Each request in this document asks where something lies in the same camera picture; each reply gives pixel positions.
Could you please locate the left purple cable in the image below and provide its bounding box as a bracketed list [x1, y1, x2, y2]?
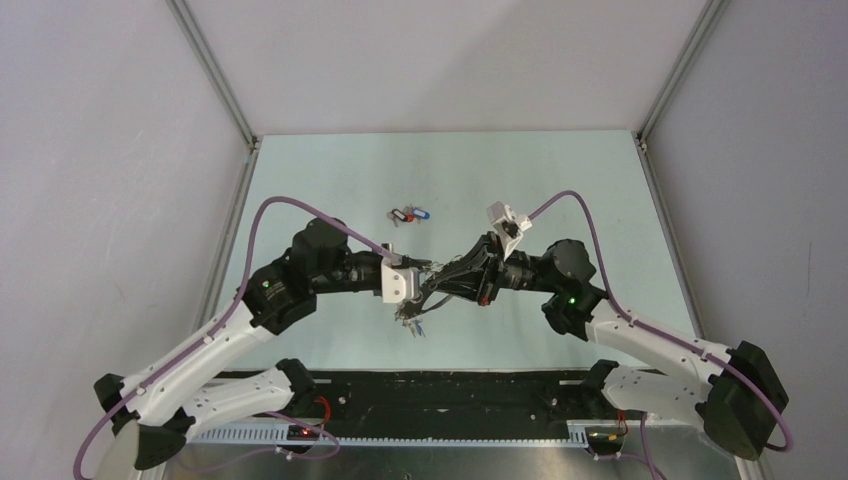
[71, 196, 395, 480]

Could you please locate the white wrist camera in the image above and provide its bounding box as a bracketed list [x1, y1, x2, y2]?
[380, 260, 420, 304]
[486, 201, 532, 259]

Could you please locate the white slotted cable duct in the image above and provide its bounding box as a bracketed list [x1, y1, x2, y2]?
[189, 422, 588, 448]

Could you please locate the large grey keyring with keys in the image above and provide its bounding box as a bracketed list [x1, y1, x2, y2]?
[394, 255, 460, 338]

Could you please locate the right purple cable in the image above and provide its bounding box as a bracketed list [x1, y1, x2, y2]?
[528, 190, 795, 454]

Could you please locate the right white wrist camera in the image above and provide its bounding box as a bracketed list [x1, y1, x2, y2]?
[486, 201, 532, 259]

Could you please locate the pile of removed keys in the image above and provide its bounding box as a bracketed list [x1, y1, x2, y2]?
[386, 205, 431, 228]

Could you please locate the purple cable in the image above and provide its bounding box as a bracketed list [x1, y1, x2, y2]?
[71, 196, 395, 480]
[528, 190, 795, 454]

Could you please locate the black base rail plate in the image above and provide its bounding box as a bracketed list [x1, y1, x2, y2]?
[281, 370, 620, 440]

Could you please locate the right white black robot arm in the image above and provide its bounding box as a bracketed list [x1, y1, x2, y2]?
[421, 232, 789, 460]

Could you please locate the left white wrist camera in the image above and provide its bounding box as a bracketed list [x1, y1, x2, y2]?
[380, 260, 420, 304]

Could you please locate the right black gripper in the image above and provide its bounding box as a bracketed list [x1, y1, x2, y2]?
[427, 232, 560, 309]

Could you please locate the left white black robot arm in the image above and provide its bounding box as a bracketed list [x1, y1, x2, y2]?
[94, 218, 432, 471]

